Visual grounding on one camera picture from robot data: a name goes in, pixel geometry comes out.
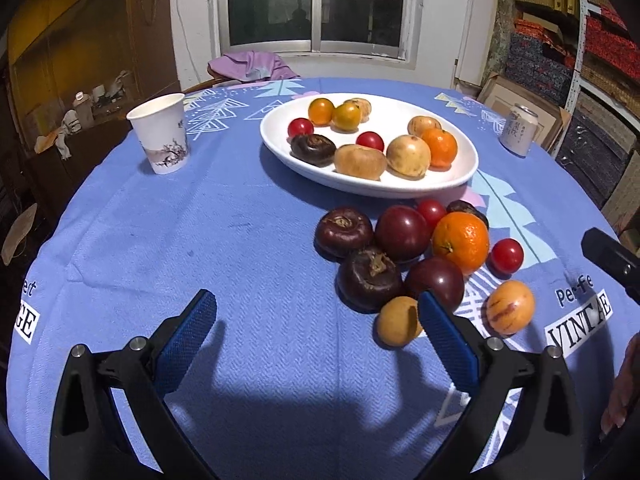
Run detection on purple cloth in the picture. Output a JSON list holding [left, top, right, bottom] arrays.
[[207, 51, 303, 82]]

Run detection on blue printed tablecloth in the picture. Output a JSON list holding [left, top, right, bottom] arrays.
[[6, 77, 640, 480]]

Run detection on wooden chair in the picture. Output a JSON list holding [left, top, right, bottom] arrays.
[[182, 77, 236, 94]]

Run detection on white oval plate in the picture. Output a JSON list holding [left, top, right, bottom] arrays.
[[260, 92, 479, 199]]

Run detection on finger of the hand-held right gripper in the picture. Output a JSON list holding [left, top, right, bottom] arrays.
[[581, 227, 640, 306]]

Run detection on yellow orange tomato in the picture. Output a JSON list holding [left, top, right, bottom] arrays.
[[332, 103, 362, 133]]

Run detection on person's right hand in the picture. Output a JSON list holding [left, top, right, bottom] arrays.
[[600, 331, 640, 436]]

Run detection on dark brown water chestnut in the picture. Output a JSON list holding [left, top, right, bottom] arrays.
[[446, 200, 490, 228], [314, 207, 375, 261], [336, 246, 405, 313]]

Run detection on green patterned panel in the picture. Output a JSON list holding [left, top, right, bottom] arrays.
[[482, 0, 516, 91]]

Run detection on white drink can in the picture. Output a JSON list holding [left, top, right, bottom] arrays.
[[499, 103, 539, 159]]

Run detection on small tan longan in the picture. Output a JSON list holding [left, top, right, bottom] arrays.
[[376, 296, 426, 349]]

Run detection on orange striped pepino melon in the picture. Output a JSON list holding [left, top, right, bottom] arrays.
[[486, 280, 536, 336]]

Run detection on white printed paper cup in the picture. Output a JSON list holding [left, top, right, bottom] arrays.
[[126, 93, 191, 176]]

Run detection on dark brown mangosteen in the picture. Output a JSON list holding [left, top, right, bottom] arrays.
[[290, 133, 337, 167]]

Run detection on red tomato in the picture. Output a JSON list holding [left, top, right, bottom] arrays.
[[356, 131, 385, 153], [287, 117, 315, 140], [488, 238, 525, 275], [416, 199, 448, 231]]

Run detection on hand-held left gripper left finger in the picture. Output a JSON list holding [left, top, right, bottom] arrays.
[[48, 289, 218, 480]]

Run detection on white metal shelf rack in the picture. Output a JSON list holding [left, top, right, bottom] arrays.
[[562, 0, 640, 126]]

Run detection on sliding glass window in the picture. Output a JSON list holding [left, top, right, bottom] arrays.
[[212, 0, 418, 63]]

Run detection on white crumpled rag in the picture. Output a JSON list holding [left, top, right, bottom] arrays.
[[50, 110, 81, 160]]

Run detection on white vertical strip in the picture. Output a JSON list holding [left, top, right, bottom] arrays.
[[457, 0, 479, 86]]

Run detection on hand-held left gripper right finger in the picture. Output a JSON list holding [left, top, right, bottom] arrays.
[[417, 290, 586, 480]]

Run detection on orange mandarin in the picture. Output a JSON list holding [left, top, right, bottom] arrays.
[[421, 128, 458, 169], [432, 211, 490, 276]]

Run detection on wooden glass cabinet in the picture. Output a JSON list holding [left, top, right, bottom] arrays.
[[0, 0, 181, 211]]

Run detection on tan asian pear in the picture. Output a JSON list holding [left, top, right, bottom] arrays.
[[334, 144, 388, 181], [386, 134, 432, 179], [344, 98, 373, 123]]

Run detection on tan striped pepino melon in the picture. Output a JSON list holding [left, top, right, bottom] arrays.
[[407, 115, 443, 139]]

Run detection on pale hand fan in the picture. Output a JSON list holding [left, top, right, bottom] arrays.
[[1, 203, 38, 266]]

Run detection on dark purple plum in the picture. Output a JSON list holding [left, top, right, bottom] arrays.
[[375, 205, 431, 264], [404, 256, 466, 314]]

